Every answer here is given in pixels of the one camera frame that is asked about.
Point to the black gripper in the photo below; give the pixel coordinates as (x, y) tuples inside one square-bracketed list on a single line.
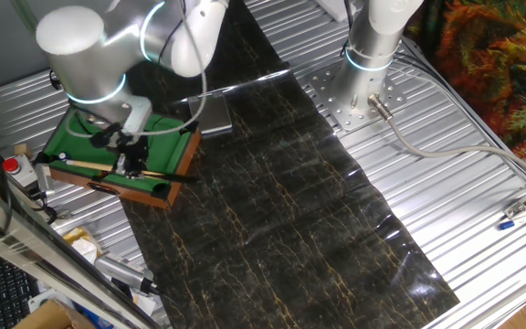
[(130, 144)]

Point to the wooden pool cue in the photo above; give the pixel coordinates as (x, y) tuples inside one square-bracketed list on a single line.
[(89, 165)]

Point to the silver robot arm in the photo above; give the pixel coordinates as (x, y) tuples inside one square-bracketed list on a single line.
[(85, 59)]

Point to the mini green pool table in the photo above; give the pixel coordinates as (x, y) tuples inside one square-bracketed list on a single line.
[(171, 151)]

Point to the yellow paper bag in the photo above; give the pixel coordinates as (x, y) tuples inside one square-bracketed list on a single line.
[(78, 235)]

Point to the silver digital scale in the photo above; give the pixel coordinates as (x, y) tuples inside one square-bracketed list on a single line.
[(215, 114)]

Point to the small wooden block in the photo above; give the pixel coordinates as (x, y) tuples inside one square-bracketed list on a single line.
[(23, 150)]

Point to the grey box with green button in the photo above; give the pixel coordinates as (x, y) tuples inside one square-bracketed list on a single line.
[(44, 299)]

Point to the black marble pattern mat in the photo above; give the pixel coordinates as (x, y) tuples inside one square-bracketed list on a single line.
[(290, 205)]

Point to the brown cardboard box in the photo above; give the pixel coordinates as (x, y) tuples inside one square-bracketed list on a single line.
[(48, 317)]

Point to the silver metal pole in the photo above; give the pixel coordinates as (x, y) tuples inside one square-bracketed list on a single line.
[(22, 13)]

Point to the colourful patterned cloth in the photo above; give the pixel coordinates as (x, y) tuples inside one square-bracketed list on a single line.
[(496, 68)]

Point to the blue capped pen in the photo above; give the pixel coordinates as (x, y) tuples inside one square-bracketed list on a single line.
[(507, 225)]

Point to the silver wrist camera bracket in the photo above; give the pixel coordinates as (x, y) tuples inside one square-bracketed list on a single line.
[(139, 114)]

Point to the ribbed silver camera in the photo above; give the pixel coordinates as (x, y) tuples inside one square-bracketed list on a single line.
[(119, 269)]

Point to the aluminium frame bar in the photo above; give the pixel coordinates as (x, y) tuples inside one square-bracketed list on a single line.
[(39, 256)]

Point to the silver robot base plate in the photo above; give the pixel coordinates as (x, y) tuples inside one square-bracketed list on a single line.
[(327, 98)]

